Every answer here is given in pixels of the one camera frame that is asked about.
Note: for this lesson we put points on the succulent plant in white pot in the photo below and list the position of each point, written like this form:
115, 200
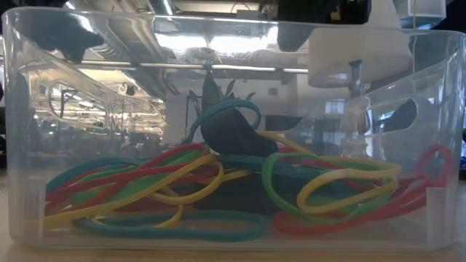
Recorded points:
211, 91

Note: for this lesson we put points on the dark teal rubber band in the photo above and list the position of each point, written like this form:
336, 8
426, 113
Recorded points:
233, 103
164, 233

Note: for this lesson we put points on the green rubber band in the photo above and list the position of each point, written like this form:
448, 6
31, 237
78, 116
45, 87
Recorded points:
267, 182

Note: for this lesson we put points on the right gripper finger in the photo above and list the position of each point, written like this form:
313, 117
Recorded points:
293, 38

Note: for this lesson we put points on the red rubber band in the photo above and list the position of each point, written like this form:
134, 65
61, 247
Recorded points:
309, 230
182, 150

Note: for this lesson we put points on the white shade table lamp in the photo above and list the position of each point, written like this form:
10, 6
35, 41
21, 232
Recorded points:
364, 54

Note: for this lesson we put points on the yellow-green rubber band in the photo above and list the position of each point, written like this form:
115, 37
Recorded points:
145, 183

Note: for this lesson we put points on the clear plastic bin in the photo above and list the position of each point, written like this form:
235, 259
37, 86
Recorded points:
22, 233

